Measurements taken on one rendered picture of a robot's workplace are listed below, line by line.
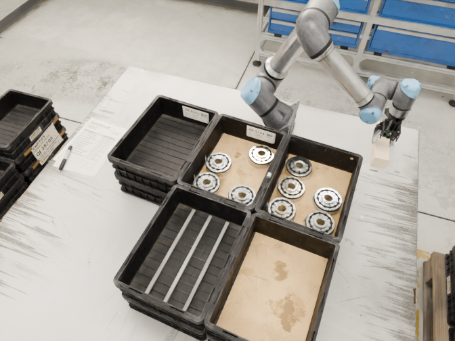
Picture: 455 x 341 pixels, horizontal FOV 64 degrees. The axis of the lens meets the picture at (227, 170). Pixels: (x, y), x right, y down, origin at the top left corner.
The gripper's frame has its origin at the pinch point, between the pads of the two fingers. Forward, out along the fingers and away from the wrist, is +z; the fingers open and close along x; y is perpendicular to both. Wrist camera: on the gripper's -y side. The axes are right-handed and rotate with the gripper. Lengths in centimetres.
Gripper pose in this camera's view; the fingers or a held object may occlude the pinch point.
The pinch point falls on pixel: (381, 142)
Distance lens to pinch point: 183.2
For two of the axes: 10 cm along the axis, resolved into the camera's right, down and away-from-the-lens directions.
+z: 0.0, 6.2, 7.9
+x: 9.6, 2.2, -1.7
